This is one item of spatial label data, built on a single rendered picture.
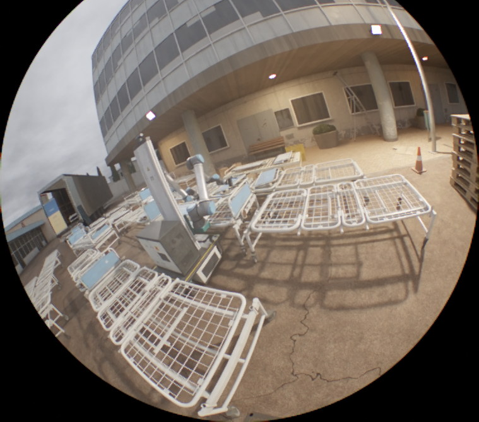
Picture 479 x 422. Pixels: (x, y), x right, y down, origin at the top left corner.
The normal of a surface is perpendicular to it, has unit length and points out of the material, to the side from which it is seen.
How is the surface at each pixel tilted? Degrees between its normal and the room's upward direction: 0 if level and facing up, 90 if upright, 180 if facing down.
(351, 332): 0
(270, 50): 90
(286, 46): 90
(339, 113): 90
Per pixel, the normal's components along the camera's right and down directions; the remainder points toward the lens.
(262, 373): -0.32, -0.90
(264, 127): -0.35, 0.39
